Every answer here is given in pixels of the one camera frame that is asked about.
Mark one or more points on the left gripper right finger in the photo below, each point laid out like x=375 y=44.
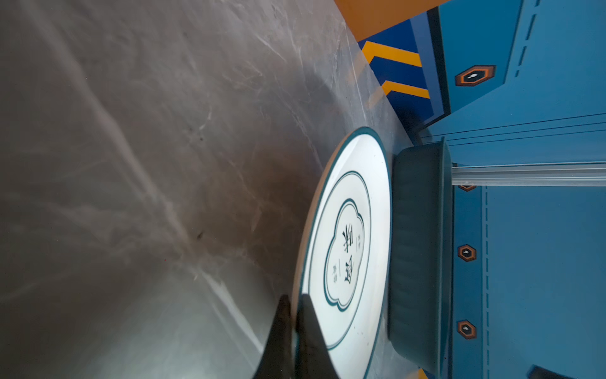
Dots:
x=312 y=359

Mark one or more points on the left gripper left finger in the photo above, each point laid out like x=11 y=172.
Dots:
x=276 y=360

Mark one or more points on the white clover pattern plate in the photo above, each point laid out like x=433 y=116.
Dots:
x=343 y=257

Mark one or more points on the teal plastic bin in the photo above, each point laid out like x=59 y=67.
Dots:
x=421 y=263

